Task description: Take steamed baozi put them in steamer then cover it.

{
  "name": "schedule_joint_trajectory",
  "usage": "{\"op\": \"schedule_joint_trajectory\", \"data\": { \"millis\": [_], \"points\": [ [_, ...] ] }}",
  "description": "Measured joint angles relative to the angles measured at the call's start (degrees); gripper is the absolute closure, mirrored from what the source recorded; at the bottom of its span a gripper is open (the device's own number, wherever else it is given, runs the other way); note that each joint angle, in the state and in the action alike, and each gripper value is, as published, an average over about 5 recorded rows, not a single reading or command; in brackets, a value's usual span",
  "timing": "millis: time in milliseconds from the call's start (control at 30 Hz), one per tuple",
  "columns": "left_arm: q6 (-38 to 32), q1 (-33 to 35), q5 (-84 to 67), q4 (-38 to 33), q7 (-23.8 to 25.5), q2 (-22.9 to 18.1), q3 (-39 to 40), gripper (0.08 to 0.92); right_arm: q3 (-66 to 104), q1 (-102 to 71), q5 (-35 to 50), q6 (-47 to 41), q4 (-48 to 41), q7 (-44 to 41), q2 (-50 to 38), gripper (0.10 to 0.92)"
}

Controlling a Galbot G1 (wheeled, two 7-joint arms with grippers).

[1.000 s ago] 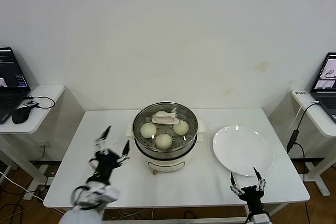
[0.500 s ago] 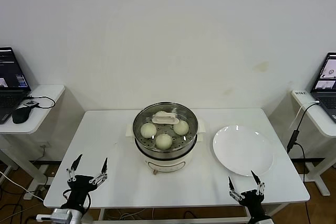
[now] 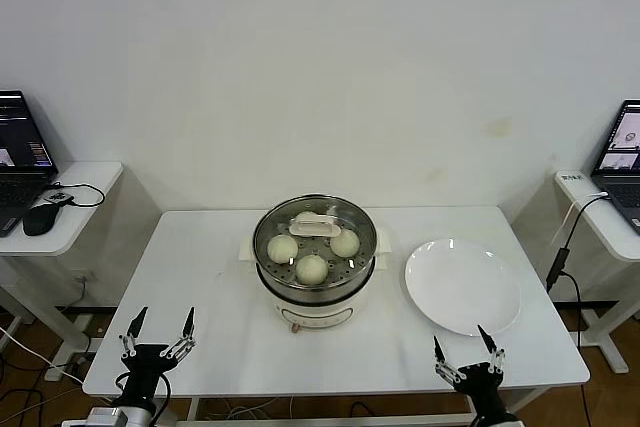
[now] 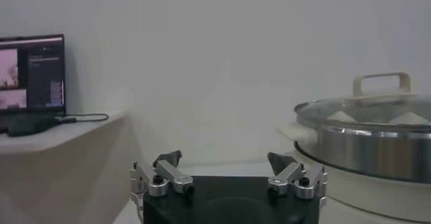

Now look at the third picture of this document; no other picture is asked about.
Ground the white laptop cable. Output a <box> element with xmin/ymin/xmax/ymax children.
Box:
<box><xmin>549</xmin><ymin>190</ymin><xmax>609</xmax><ymax>248</ymax></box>

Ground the stainless steel steamer basket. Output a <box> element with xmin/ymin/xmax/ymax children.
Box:
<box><xmin>251</xmin><ymin>194</ymin><xmax>379</xmax><ymax>298</ymax></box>

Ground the white floor power strip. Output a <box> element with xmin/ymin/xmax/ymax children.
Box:
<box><xmin>44</xmin><ymin>364</ymin><xmax>84</xmax><ymax>383</ymax></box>

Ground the white side table with label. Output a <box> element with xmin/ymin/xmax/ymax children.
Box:
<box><xmin>552</xmin><ymin>169</ymin><xmax>640</xmax><ymax>374</ymax></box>

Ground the black computer mouse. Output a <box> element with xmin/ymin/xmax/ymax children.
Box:
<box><xmin>22</xmin><ymin>204</ymin><xmax>62</xmax><ymax>237</ymax></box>

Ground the black laptop with dark screen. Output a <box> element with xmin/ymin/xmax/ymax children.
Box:
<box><xmin>0</xmin><ymin>90</ymin><xmax>59</xmax><ymax>239</ymax></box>

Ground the black hub cable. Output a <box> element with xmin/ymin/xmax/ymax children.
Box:
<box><xmin>49</xmin><ymin>181</ymin><xmax>106</xmax><ymax>209</ymax></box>

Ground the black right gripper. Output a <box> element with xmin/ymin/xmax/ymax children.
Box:
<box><xmin>432</xmin><ymin>323</ymin><xmax>508</xmax><ymax>416</ymax></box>

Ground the grey laptop with camera views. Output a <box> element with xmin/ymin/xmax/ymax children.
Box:
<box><xmin>589</xmin><ymin>99</ymin><xmax>640</xmax><ymax>237</ymax></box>

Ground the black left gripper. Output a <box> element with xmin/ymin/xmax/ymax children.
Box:
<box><xmin>119</xmin><ymin>306</ymin><xmax>198</xmax><ymax>401</ymax></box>

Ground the black cable with adapter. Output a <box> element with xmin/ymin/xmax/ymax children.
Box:
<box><xmin>546</xmin><ymin>194</ymin><xmax>611</xmax><ymax>348</ymax></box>

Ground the small black usb hub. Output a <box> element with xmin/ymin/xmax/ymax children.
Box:
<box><xmin>42</xmin><ymin>190</ymin><xmax>75</xmax><ymax>208</ymax></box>

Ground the white round plate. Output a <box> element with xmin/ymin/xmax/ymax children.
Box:
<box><xmin>403</xmin><ymin>238</ymin><xmax>522</xmax><ymax>337</ymax></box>

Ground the white side table with mouse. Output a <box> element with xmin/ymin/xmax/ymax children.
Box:
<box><xmin>0</xmin><ymin>161</ymin><xmax>124</xmax><ymax>363</ymax></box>

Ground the white main table frame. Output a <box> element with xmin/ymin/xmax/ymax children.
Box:
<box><xmin>187</xmin><ymin>386</ymin><xmax>551</xmax><ymax>427</ymax></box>

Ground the white floor cable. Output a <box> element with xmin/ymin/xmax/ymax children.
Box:
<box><xmin>0</xmin><ymin>327</ymin><xmax>69</xmax><ymax>373</ymax></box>

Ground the white electric cooker base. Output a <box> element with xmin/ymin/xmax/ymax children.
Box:
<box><xmin>237</xmin><ymin>225</ymin><xmax>393</xmax><ymax>336</ymax></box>

